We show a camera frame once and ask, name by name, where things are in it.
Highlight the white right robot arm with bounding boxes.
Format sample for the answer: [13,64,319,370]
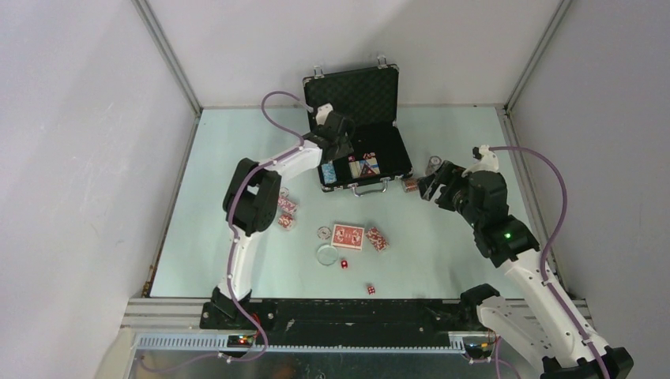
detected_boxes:
[418,161,634,378]

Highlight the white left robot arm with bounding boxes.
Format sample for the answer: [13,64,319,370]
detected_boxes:
[211,111,356,329]

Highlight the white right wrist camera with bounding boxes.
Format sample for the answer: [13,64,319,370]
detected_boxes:
[470,144,499,173]

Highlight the blue card deck in case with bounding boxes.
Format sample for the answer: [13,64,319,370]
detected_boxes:
[348,157,381,178]

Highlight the clear round dealer button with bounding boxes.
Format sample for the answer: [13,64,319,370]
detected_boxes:
[315,244,340,266]

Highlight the red playing card deck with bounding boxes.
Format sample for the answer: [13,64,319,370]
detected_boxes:
[331,224,365,250]

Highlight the black all in triangle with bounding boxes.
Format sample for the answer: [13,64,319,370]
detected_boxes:
[359,159,380,177]

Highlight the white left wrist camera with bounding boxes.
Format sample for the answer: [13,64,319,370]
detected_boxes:
[314,103,333,126]

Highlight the red poker chip stack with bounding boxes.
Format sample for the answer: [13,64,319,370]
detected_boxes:
[366,227,389,252]

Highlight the small red white stack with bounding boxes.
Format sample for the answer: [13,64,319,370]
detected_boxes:
[277,213,296,231]

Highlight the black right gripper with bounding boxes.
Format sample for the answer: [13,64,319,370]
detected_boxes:
[416,160,482,228]

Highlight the blue brown chip stack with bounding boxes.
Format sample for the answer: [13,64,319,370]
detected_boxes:
[425,156,442,176]

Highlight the blue poker chip stack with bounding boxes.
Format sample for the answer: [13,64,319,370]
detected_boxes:
[320,163,337,185]

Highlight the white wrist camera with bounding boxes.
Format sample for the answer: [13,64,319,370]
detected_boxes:
[314,103,333,126]
[470,144,499,173]

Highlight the red dice in case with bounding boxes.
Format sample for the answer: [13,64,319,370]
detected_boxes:
[348,152,376,162]

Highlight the black aluminium poker case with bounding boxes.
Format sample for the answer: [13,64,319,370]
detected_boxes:
[303,58,413,196]

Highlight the single white grey chip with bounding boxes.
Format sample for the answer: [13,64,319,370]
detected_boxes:
[317,226,332,240]

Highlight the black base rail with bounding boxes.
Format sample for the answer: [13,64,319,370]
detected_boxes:
[199,298,486,348]

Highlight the orange black chip stack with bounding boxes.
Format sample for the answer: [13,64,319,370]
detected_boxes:
[401,178,419,193]

